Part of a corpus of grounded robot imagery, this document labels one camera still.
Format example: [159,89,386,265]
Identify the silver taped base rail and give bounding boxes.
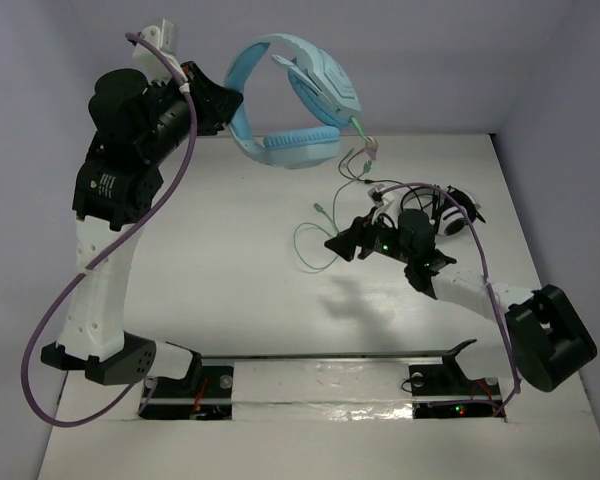
[129,349,511,424]

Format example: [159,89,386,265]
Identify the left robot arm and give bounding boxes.
[41,62,243,394]

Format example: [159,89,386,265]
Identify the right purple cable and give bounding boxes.
[372,180,524,419]

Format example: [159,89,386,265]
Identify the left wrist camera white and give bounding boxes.
[132,18,178,83]

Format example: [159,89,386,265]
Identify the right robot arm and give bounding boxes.
[324,209,598,392]

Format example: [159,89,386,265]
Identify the light blue headphones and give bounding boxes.
[224,33,361,170]

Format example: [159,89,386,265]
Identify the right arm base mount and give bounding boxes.
[400,339,504,420]

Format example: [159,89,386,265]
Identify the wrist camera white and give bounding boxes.
[367,184,403,222]
[132,18,178,83]

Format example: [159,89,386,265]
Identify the black headphone cable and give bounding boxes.
[338,145,416,194]

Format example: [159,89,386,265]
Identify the black white headphones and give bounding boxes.
[399,186,486,236]

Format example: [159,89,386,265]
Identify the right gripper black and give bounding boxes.
[324,207,414,265]

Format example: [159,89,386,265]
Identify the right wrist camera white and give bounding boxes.
[367,184,403,222]

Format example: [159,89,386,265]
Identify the purple cable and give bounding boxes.
[372,180,524,419]
[20,31,199,428]

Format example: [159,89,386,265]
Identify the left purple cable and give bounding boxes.
[20,31,199,428]

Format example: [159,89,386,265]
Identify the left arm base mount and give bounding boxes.
[139,359,234,421]

